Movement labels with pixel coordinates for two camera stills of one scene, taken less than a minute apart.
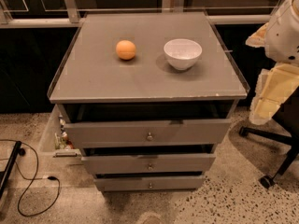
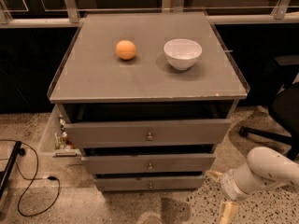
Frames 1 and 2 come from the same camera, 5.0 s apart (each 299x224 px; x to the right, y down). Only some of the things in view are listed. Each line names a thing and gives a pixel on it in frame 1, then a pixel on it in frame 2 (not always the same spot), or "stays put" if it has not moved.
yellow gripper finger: x=258 y=38 -> x=216 y=175
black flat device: x=6 y=174 stays put
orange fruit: x=125 y=49 stays put
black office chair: x=288 y=114 stays put
